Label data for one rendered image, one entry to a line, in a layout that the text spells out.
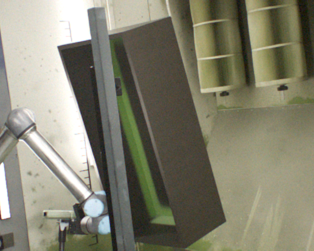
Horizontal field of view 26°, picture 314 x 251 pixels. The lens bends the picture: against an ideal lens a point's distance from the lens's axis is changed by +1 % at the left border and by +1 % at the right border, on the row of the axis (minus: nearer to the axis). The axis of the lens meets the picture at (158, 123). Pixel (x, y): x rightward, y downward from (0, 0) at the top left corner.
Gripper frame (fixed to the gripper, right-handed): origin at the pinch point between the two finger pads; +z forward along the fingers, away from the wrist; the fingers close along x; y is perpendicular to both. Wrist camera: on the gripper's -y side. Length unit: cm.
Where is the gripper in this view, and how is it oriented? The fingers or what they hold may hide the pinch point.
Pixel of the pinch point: (62, 220)
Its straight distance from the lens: 381.5
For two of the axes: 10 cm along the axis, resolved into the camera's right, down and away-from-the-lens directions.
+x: 6.9, 1.0, 7.2
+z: -7.3, 0.7, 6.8
